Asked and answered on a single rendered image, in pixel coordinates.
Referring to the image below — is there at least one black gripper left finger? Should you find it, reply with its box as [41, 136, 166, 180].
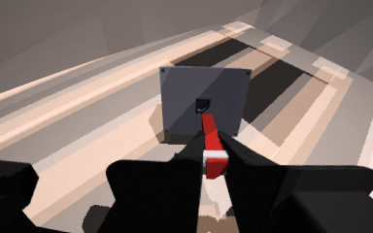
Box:
[106, 130, 206, 233]

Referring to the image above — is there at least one dark red peg with grey band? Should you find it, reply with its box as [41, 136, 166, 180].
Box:
[202, 115, 228, 180]

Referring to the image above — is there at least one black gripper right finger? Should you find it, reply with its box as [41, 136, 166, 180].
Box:
[218, 131, 373, 233]

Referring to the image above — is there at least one grey sloped panel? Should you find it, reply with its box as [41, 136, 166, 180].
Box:
[159, 66, 253, 137]

